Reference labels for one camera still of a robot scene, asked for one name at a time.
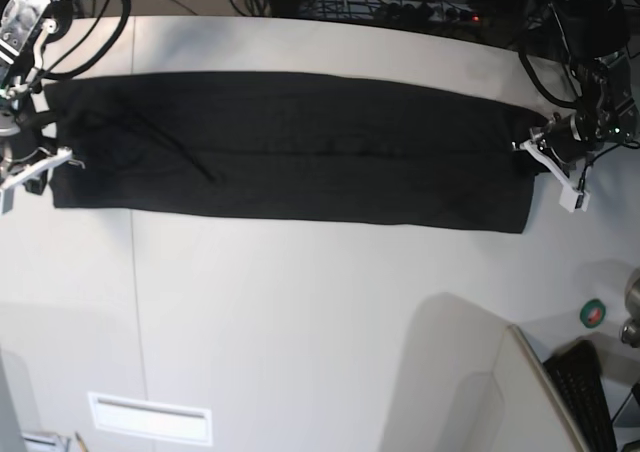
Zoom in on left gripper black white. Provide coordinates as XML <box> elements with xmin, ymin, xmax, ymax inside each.
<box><xmin>512</xmin><ymin>114</ymin><xmax>590</xmax><ymax>212</ymax></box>

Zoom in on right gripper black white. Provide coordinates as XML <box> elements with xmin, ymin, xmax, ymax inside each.
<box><xmin>1</xmin><ymin>114</ymin><xmax>85</xmax><ymax>215</ymax></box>

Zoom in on black t-shirt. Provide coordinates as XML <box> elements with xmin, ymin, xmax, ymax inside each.
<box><xmin>44</xmin><ymin>72</ymin><xmax>544</xmax><ymax>234</ymax></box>

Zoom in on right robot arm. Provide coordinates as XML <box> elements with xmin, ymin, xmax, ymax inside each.
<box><xmin>1</xmin><ymin>0</ymin><xmax>132</xmax><ymax>214</ymax></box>

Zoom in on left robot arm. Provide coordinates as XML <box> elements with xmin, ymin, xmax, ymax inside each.
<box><xmin>514</xmin><ymin>0</ymin><xmax>639</xmax><ymax>212</ymax></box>

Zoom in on green tape roll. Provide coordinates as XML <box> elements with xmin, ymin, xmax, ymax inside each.
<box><xmin>579</xmin><ymin>299</ymin><xmax>606</xmax><ymax>329</ymax></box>

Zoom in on silver metal cylinder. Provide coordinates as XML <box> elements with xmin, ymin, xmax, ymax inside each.
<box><xmin>620</xmin><ymin>279</ymin><xmax>640</xmax><ymax>349</ymax></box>

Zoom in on black keyboard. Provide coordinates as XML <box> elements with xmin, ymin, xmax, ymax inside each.
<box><xmin>543</xmin><ymin>340</ymin><xmax>617</xmax><ymax>452</ymax></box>

